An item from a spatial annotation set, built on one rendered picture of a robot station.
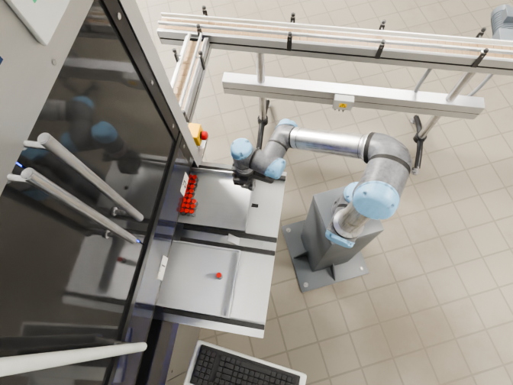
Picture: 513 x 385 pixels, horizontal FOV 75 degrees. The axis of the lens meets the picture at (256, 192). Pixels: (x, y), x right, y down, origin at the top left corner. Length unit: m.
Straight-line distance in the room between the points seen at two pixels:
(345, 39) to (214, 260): 1.26
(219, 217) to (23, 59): 1.00
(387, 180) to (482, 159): 2.06
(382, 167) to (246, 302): 0.75
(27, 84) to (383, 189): 0.79
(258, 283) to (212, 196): 0.42
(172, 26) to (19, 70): 1.50
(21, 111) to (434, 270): 2.33
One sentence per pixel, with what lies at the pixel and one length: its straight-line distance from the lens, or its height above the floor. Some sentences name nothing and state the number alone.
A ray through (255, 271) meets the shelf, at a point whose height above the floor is 0.88.
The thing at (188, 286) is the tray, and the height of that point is 0.88.
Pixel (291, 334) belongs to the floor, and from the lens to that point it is 2.25.
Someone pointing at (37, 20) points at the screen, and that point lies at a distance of 0.67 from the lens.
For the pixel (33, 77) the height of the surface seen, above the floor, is 1.84.
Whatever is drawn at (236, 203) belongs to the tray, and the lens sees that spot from 1.47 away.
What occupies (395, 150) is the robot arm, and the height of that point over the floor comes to 1.43.
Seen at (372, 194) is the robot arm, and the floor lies 1.43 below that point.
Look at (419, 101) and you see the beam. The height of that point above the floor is 0.55.
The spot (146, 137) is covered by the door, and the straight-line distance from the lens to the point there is 1.05.
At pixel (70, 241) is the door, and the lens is 0.81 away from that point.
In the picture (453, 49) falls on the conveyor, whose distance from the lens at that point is 2.03.
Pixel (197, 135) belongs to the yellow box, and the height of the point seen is 1.03.
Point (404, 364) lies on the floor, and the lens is 2.39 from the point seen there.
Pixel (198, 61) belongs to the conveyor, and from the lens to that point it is 1.86.
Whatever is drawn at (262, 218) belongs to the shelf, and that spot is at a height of 0.88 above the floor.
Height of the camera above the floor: 2.25
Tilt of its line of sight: 68 degrees down
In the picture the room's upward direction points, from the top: 7 degrees counter-clockwise
